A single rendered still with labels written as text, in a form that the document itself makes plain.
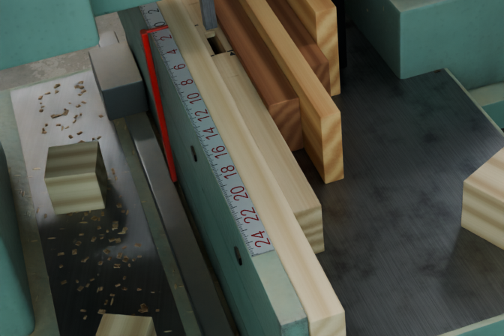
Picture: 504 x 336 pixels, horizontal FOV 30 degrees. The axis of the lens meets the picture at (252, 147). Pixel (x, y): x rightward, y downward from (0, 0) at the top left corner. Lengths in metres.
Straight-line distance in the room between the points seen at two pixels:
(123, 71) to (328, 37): 0.24
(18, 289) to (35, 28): 0.19
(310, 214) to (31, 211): 0.32
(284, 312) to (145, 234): 0.29
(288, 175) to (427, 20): 0.18
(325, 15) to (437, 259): 0.19
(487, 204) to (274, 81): 0.17
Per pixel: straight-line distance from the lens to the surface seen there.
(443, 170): 0.64
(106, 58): 0.87
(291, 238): 0.52
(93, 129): 0.87
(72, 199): 0.78
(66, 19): 0.59
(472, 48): 0.73
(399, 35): 0.70
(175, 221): 0.74
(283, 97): 0.63
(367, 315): 0.55
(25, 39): 0.60
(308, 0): 0.67
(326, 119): 0.59
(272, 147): 0.60
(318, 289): 0.50
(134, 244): 0.75
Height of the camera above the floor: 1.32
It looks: 40 degrees down
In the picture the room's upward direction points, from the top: 8 degrees counter-clockwise
